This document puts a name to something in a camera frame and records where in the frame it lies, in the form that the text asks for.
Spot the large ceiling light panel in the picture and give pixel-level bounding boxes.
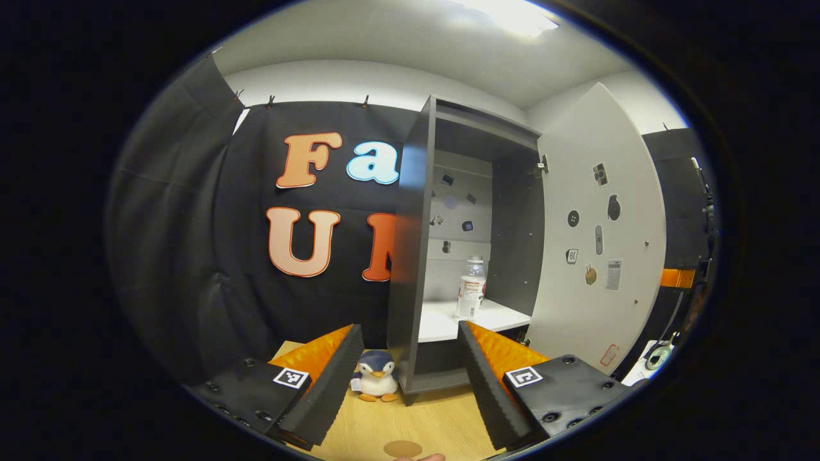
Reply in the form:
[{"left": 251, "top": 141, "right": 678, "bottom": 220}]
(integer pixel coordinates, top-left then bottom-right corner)
[{"left": 448, "top": 0, "right": 561, "bottom": 38}]

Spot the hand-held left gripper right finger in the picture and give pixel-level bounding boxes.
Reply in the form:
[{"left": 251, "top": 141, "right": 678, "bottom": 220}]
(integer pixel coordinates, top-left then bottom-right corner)
[{"left": 456, "top": 320, "right": 632, "bottom": 452}]

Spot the white side table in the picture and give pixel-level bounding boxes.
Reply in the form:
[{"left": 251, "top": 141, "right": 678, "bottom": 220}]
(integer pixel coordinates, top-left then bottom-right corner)
[{"left": 620, "top": 339, "right": 673, "bottom": 387}]

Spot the penguin plush toy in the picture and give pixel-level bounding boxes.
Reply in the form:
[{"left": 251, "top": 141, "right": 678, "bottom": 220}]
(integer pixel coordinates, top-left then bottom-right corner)
[{"left": 350, "top": 350, "right": 400, "bottom": 403}]

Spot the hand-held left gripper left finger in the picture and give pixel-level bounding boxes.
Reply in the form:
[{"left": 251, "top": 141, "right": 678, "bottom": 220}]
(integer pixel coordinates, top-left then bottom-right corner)
[{"left": 186, "top": 323, "right": 365, "bottom": 449}]

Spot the white cabinet shelf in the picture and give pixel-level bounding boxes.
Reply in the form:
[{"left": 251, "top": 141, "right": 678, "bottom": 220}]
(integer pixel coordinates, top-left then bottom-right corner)
[{"left": 418, "top": 298, "right": 532, "bottom": 344}]

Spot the white cabinet door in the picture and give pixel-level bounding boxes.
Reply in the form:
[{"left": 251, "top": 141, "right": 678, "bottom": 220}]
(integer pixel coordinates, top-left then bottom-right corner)
[{"left": 525, "top": 82, "right": 668, "bottom": 378}]

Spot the black backdrop cloth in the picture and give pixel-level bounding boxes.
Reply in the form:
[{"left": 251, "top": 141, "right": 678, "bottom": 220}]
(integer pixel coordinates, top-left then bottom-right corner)
[{"left": 102, "top": 54, "right": 712, "bottom": 385}]

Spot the clear plastic bottle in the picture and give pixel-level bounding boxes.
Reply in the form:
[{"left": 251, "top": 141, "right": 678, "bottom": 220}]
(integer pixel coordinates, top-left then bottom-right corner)
[{"left": 455, "top": 256, "right": 488, "bottom": 321}]

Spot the grey cabinet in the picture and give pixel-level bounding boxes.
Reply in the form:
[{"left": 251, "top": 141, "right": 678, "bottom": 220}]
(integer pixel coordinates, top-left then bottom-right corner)
[{"left": 386, "top": 95, "right": 545, "bottom": 405}]

